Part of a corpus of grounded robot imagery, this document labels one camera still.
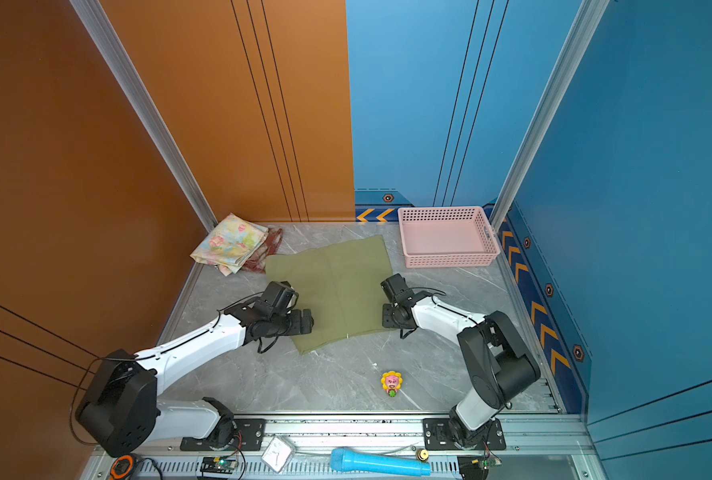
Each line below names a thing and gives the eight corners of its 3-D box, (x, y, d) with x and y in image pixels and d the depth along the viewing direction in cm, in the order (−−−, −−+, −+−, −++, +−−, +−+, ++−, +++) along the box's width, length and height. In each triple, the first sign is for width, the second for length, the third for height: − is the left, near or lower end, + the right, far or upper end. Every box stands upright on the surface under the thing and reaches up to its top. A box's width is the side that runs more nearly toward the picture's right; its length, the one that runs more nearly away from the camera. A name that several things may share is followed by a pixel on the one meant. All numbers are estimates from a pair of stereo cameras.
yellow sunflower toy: (391, 399, 81) (392, 394, 77) (379, 382, 84) (380, 376, 80) (404, 389, 82) (406, 383, 78) (393, 372, 85) (394, 366, 81)
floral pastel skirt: (197, 268, 109) (187, 255, 103) (233, 226, 122) (227, 213, 116) (238, 280, 105) (230, 268, 99) (271, 237, 118) (266, 223, 113)
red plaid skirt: (249, 272, 108) (245, 264, 105) (273, 233, 121) (270, 225, 117) (264, 275, 107) (260, 267, 104) (286, 236, 120) (284, 228, 116)
